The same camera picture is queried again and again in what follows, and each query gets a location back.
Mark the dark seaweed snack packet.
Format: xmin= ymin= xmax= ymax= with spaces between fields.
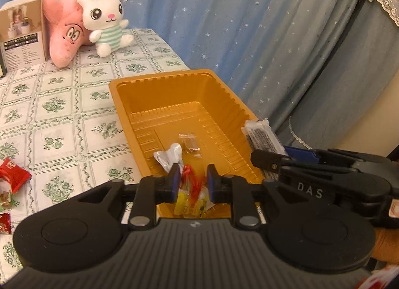
xmin=241 ymin=119 xmax=288 ymax=181

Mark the yellow candy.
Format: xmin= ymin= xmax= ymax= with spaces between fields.
xmin=173 ymin=187 xmax=214 ymax=218

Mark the silver foil snack packet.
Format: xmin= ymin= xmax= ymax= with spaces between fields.
xmin=153 ymin=143 xmax=184 ymax=172

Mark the red square candy packet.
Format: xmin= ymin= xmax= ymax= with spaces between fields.
xmin=0 ymin=157 xmax=32 ymax=194

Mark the green brown candy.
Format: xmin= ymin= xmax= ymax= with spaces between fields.
xmin=0 ymin=191 xmax=20 ymax=214

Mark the right hand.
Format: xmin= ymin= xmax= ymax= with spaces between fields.
xmin=371 ymin=228 xmax=399 ymax=265

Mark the red twisted candy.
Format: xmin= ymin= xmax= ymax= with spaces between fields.
xmin=181 ymin=164 xmax=205 ymax=207

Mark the orange plastic tray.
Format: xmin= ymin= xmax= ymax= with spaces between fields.
xmin=109 ymin=69 xmax=263 ymax=184

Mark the grey lace-trimmed curtain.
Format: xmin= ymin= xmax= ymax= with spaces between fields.
xmin=277 ymin=0 xmax=398 ymax=149

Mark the floral green white tablecloth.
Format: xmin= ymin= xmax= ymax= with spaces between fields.
xmin=0 ymin=28 xmax=266 ymax=283

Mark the blue star curtain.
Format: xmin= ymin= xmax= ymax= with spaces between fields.
xmin=1 ymin=0 xmax=358 ymax=127

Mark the dark red candy packet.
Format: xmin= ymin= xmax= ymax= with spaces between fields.
xmin=0 ymin=213 xmax=11 ymax=234

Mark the white bunny plush toy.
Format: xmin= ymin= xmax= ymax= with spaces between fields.
xmin=76 ymin=0 xmax=134 ymax=58

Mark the white green flat box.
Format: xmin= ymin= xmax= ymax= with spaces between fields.
xmin=0 ymin=51 xmax=7 ymax=78

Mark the pink star plush toy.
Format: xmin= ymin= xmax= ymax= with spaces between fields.
xmin=43 ymin=0 xmax=91 ymax=68

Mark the brown white product box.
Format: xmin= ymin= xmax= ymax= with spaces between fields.
xmin=0 ymin=0 xmax=49 ymax=72

